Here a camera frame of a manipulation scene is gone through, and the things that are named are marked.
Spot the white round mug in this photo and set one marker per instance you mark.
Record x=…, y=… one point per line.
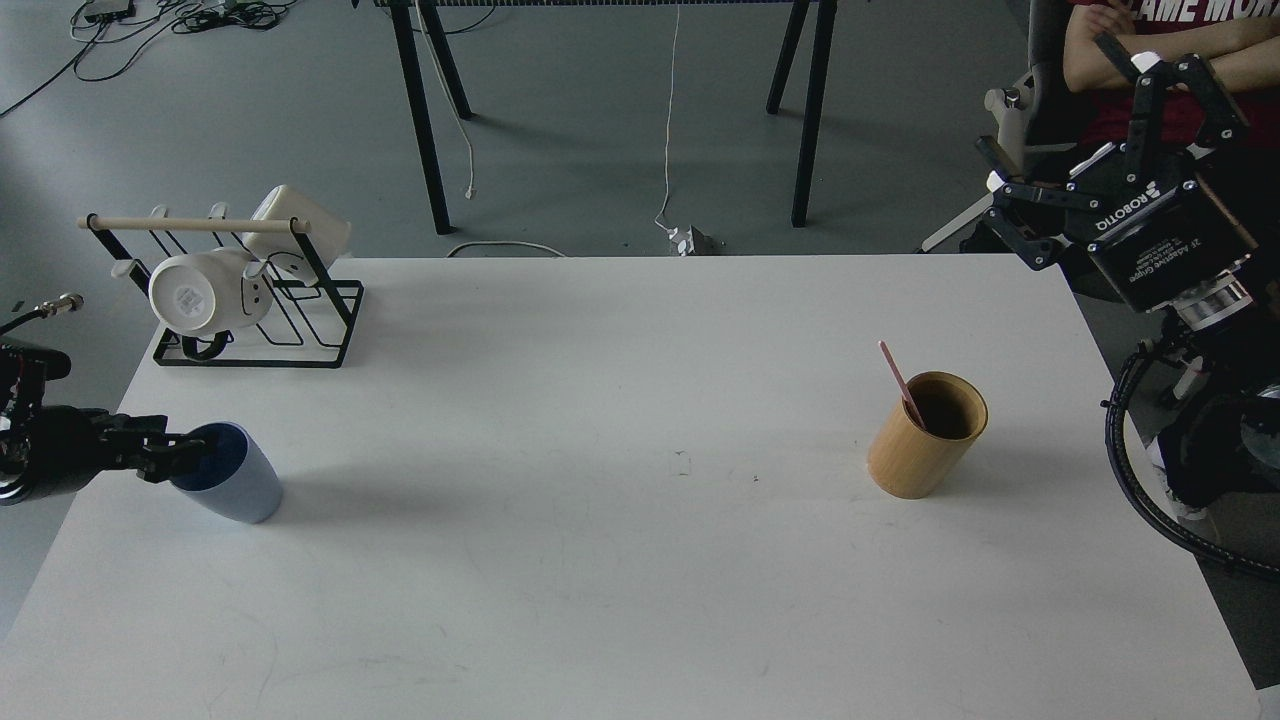
x=205, y=293

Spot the blue plastic cup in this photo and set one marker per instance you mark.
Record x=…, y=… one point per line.
x=235, y=479

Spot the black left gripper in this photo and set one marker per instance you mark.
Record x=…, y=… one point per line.
x=62, y=451

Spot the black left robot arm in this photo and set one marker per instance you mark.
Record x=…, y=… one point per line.
x=28, y=368

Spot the black wire mug rack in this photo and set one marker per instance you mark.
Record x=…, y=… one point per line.
x=313, y=314

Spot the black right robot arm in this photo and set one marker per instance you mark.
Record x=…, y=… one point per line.
x=1224, y=438

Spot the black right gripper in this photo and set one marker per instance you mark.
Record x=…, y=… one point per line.
x=1153, y=228

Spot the white power adapter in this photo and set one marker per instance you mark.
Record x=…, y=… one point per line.
x=690, y=242

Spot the person in red shirt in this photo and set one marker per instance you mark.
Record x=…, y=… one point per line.
x=1237, y=38

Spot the bamboo cylinder holder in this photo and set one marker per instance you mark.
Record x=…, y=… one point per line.
x=908, y=459

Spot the grey office chair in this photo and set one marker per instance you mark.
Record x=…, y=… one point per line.
x=1038, y=123

